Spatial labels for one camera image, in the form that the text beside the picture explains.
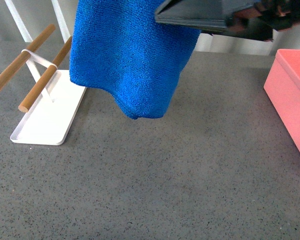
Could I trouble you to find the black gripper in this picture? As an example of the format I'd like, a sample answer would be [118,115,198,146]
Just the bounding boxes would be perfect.
[155,0,300,42]

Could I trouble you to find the blue microfiber cloth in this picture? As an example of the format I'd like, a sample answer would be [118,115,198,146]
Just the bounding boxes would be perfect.
[69,0,202,120]

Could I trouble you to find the pink plastic bin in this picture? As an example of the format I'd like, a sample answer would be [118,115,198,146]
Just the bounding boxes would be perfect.
[263,49,300,152]

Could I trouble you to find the white curtain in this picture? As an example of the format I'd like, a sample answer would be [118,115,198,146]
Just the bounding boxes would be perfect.
[0,0,300,55]

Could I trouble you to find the white towel rack stand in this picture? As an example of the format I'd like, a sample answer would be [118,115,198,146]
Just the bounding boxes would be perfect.
[9,48,88,146]

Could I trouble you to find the right wooden rack bar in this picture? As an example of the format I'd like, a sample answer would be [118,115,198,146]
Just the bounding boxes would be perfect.
[18,36,72,113]

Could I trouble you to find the wooden rack bar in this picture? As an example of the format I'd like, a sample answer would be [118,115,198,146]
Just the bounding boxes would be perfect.
[18,36,72,113]
[0,24,56,91]

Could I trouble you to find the left wooden rack bar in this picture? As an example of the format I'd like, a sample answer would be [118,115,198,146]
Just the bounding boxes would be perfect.
[0,24,56,91]

